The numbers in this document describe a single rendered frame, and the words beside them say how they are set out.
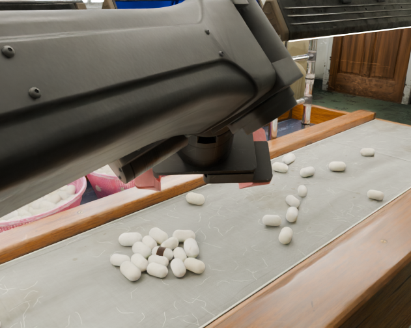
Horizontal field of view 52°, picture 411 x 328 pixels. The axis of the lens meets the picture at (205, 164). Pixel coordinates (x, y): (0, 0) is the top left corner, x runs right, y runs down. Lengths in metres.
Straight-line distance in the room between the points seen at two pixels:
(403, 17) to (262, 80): 0.97
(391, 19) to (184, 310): 0.82
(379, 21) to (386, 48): 4.01
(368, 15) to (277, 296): 0.68
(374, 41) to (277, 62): 4.89
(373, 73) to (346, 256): 4.56
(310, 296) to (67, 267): 0.35
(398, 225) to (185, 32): 0.63
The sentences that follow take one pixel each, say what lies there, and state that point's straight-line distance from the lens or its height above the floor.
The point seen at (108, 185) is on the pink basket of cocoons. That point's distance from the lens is 0.91.
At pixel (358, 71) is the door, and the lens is 5.23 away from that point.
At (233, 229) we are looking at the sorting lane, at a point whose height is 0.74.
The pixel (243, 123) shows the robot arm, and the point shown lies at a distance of 0.29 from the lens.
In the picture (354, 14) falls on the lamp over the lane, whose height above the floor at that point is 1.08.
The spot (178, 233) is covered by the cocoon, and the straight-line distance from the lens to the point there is 0.69.
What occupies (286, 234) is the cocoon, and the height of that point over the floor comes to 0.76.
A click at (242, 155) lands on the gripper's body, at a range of 0.42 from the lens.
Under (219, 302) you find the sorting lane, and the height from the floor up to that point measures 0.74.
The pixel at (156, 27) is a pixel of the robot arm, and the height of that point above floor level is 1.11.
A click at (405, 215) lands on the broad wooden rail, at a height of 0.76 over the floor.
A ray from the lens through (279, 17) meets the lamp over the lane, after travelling 0.78.
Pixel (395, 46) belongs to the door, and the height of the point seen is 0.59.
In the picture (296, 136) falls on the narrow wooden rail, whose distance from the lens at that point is 1.14.
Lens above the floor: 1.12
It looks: 22 degrees down
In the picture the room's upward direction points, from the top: straight up
